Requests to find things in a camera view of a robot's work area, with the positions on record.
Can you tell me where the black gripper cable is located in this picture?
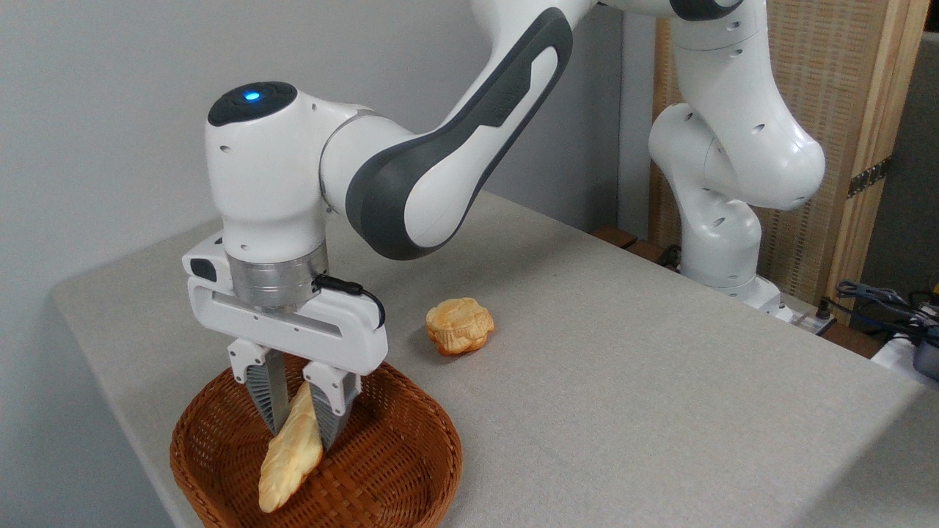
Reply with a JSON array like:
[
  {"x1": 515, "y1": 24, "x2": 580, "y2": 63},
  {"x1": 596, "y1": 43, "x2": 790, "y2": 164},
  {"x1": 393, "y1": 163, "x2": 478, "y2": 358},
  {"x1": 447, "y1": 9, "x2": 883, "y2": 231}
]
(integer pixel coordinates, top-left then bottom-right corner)
[{"x1": 313, "y1": 274, "x2": 387, "y2": 329}]

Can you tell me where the woven wood folding screen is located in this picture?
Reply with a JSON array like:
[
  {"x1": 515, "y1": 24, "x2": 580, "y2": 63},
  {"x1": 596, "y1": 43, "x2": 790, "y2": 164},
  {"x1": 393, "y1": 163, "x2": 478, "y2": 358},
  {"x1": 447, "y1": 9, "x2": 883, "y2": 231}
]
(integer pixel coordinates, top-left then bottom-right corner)
[{"x1": 649, "y1": 0, "x2": 931, "y2": 323}]

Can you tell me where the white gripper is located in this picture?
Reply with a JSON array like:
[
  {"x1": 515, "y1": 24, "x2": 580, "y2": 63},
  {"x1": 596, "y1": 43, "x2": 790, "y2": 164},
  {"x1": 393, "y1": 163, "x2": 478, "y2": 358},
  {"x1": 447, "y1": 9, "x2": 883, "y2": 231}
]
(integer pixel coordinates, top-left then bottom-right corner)
[{"x1": 182, "y1": 231, "x2": 388, "y2": 452}]

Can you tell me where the metal screen hinge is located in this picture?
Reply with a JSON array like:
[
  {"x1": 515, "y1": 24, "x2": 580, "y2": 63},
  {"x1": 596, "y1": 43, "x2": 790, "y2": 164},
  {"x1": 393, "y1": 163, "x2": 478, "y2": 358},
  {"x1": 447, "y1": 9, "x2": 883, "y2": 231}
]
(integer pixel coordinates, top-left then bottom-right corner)
[{"x1": 847, "y1": 155, "x2": 893, "y2": 199}]

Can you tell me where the brown wicker basket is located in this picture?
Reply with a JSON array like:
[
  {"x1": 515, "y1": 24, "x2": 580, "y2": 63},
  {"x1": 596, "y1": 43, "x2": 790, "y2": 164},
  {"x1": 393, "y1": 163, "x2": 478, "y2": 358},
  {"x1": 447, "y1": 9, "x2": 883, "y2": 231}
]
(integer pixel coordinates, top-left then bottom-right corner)
[{"x1": 169, "y1": 353, "x2": 464, "y2": 528}]

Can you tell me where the bundle of dark cables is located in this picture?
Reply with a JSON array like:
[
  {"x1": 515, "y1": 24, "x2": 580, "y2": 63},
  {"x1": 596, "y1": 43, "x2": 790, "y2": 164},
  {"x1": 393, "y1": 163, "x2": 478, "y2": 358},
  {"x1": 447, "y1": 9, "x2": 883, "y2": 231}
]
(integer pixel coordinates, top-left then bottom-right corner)
[{"x1": 820, "y1": 280, "x2": 939, "y2": 342}]

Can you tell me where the round golden bread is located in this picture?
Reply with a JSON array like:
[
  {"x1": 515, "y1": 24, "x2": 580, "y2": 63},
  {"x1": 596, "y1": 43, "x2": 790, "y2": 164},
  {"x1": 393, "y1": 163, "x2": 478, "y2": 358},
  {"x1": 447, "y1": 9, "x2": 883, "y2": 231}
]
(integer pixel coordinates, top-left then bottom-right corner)
[{"x1": 425, "y1": 297, "x2": 496, "y2": 356}]

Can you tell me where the long braided bread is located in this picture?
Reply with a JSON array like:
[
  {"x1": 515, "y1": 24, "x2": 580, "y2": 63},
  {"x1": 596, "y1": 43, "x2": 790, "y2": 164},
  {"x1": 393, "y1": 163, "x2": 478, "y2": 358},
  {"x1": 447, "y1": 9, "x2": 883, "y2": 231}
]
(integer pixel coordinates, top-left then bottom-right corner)
[{"x1": 257, "y1": 380, "x2": 324, "y2": 514}]

